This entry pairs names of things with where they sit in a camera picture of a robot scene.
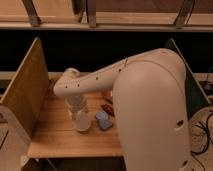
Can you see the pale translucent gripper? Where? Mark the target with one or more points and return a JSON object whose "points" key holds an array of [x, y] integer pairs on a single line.
{"points": [[76, 103]]}

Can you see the white ceramic cup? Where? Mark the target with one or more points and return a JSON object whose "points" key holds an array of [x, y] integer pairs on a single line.
{"points": [[81, 121]]}

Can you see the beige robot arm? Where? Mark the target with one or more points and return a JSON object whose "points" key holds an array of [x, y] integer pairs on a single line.
{"points": [[149, 104]]}

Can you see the red brown small object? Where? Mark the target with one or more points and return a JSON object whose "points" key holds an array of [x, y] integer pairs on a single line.
{"points": [[108, 109]]}

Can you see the orange round plate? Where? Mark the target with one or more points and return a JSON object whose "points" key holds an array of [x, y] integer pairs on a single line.
{"points": [[107, 95]]}

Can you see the left wooden side panel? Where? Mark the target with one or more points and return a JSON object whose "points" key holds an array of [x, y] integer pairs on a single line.
{"points": [[23, 99]]}

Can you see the right dark side panel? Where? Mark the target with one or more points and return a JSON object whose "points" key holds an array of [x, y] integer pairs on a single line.
{"points": [[196, 98]]}

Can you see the wooden shelf rail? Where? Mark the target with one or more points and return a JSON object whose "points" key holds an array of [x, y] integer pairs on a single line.
{"points": [[108, 15]]}

